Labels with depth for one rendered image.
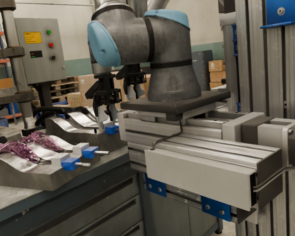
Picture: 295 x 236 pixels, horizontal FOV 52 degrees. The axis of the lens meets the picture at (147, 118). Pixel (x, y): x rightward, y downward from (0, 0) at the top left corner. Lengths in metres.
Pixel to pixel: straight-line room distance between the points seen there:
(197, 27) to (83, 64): 3.47
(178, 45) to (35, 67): 1.35
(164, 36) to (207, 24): 7.94
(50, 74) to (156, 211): 1.11
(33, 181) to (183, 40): 0.61
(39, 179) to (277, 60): 0.74
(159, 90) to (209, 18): 7.93
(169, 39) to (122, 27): 0.12
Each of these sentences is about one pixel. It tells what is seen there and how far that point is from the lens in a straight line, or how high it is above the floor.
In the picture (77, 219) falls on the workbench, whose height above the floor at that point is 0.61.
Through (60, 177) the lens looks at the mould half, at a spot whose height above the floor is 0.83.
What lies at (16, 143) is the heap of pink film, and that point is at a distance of 1.14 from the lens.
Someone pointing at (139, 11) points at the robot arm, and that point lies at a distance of 1.06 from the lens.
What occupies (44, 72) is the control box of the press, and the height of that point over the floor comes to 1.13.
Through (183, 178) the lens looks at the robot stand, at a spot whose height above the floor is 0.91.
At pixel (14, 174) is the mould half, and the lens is 1.05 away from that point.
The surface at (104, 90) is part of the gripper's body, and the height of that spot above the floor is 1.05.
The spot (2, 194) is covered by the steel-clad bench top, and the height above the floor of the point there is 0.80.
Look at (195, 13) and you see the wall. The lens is 8.95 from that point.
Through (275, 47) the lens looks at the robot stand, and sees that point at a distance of 0.81.
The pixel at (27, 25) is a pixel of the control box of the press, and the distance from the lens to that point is 2.04.
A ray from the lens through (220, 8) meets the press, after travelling 5.41.
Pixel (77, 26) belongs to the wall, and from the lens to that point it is 9.33.
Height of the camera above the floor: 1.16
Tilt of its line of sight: 12 degrees down
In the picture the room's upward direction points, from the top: 7 degrees counter-clockwise
